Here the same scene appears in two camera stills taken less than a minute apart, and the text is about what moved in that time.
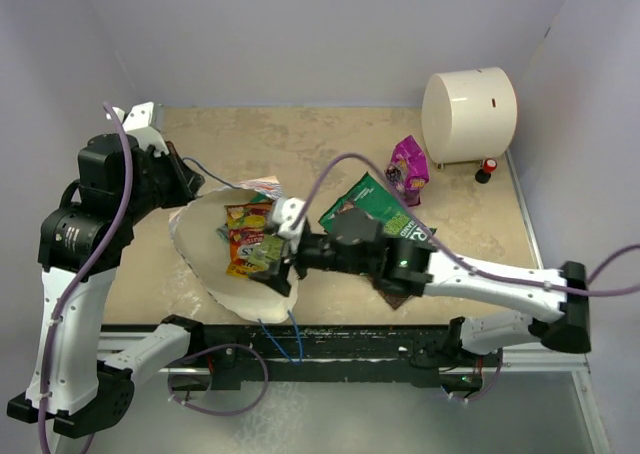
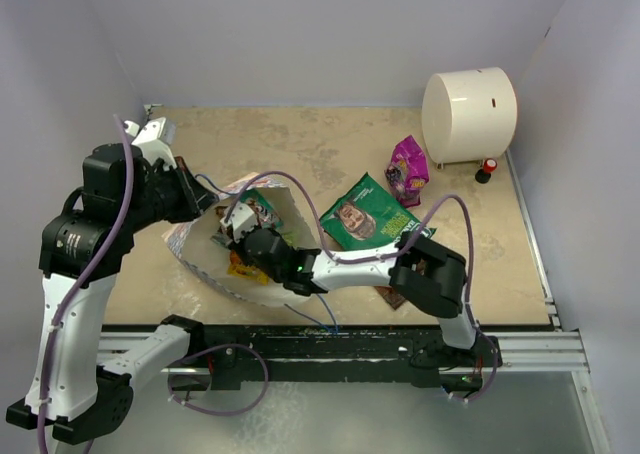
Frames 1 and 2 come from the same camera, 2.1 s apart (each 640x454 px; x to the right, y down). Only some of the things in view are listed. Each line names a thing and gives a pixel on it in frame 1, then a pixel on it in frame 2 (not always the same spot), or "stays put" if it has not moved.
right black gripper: (278, 276) → (237, 244)
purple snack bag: (408, 170) stays put
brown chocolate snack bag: (394, 299) stays put
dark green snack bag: (396, 218) stays put
